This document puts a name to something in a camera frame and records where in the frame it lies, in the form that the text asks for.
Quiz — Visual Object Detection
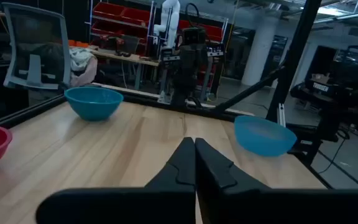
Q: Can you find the pink and white cloth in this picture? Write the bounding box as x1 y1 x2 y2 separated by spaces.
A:
68 46 99 88

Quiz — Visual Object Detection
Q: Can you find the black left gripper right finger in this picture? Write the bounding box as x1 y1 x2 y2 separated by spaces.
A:
195 137 358 224

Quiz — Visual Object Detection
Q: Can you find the light blue plastic bowl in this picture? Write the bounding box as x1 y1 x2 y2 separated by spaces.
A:
234 115 298 157

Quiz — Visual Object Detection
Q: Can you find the black aluminium table frame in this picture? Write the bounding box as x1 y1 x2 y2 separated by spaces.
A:
0 0 358 190

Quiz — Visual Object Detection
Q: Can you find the wooden workbench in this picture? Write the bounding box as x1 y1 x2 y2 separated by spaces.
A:
88 48 161 91

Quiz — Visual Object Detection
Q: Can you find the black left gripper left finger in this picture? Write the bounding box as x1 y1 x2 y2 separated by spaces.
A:
35 136 196 224

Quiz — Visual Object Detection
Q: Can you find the thin black floor cable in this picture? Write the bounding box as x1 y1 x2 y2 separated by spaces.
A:
318 129 351 175

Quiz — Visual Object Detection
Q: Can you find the teal plastic bowl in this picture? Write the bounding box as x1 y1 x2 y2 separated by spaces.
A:
64 86 124 122

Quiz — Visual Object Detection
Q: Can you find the shelf with red bins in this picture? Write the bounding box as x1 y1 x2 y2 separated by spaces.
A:
88 1 229 57

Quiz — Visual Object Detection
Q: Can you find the grey mesh office chair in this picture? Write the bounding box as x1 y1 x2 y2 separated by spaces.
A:
2 2 72 91

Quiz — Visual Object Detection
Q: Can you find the white round column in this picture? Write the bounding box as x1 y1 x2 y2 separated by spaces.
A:
241 18 281 87

